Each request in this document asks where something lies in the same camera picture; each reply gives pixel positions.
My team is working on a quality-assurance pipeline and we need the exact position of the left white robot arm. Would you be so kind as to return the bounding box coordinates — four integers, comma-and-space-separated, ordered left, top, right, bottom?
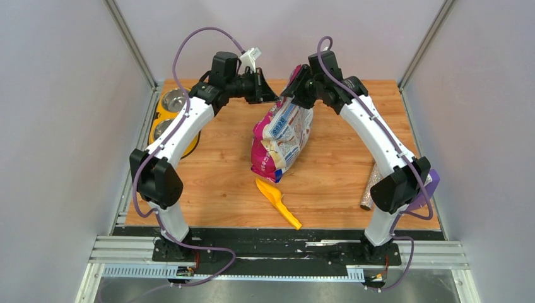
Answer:
129, 47, 278, 261

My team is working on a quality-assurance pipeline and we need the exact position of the yellow plastic scoop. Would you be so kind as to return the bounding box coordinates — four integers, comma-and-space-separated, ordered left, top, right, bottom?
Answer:
255, 179, 302, 230

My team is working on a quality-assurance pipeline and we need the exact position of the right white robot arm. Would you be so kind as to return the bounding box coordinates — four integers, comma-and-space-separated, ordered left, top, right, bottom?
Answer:
282, 50, 432, 264

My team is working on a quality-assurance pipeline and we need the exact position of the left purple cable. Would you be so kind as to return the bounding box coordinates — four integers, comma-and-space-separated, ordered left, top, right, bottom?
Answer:
132, 27, 245, 289

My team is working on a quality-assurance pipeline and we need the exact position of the glitter cylinder tube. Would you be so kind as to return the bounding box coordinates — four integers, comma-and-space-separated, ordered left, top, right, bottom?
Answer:
360, 163, 382, 211

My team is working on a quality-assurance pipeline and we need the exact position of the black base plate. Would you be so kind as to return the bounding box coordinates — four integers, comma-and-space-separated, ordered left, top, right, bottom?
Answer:
112, 226, 445, 278

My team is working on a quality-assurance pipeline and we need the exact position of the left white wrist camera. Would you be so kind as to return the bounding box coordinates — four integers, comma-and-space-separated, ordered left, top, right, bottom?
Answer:
239, 47, 262, 73

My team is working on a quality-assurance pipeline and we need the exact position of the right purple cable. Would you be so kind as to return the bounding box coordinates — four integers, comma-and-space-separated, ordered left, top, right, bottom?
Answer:
316, 35, 435, 292

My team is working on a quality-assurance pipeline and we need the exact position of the yellow double pet bowl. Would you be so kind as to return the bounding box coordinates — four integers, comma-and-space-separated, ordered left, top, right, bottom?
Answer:
147, 88, 185, 145

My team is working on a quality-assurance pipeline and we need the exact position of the purple cable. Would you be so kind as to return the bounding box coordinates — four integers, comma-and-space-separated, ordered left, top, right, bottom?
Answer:
132, 27, 245, 289
316, 35, 435, 292

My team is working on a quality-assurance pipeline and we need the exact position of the pink pet food bag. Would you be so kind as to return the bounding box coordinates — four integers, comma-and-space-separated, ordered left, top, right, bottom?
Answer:
250, 64, 314, 185

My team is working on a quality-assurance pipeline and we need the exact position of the aluminium frame rail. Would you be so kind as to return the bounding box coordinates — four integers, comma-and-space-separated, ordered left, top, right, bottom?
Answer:
76, 236, 480, 302

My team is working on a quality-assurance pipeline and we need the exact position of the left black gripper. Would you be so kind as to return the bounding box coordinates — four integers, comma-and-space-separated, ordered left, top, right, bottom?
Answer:
226, 68, 280, 105

